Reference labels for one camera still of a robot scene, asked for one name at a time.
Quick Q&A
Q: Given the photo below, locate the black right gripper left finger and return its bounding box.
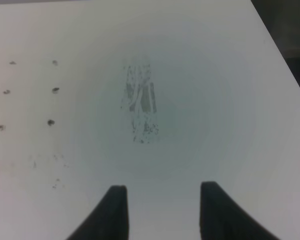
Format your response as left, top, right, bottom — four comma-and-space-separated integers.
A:
68, 185, 128, 240

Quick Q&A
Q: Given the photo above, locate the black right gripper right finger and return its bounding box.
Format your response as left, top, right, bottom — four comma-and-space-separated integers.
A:
199, 181, 277, 240

